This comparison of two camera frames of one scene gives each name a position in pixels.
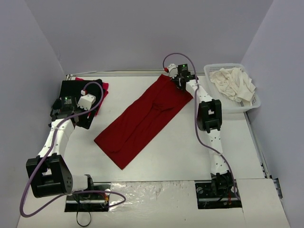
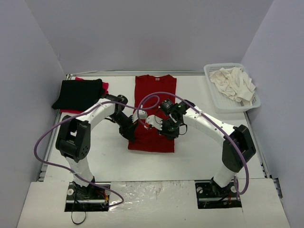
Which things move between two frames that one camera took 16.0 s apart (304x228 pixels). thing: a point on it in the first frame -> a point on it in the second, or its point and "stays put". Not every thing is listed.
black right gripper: x=179 y=80 -> x=167 y=129
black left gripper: x=83 y=118 -> x=129 y=129
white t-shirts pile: x=234 y=84 stays put
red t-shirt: x=142 y=120 -> x=147 y=139
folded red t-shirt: x=105 y=93 stays put
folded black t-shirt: x=74 y=87 stays put
